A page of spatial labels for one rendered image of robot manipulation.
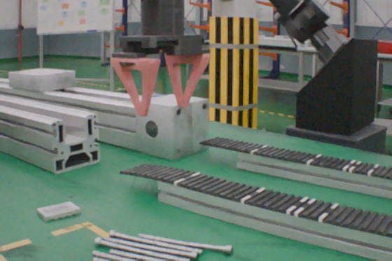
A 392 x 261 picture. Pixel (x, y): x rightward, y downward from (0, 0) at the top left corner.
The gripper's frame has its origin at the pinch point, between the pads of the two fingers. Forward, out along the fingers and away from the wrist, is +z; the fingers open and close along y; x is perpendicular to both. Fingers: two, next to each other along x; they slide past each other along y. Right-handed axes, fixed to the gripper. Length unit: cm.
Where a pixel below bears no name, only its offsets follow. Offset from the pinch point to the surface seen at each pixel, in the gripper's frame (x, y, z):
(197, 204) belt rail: 7.4, 2.2, 11.4
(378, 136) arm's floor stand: 12, -63, 15
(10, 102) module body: -46.2, -1.6, 4.5
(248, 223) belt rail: 14.9, 2.2, 12.0
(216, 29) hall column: -201, -290, -5
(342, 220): 26.3, 1.3, 9.3
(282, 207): 19.0, 1.7, 9.1
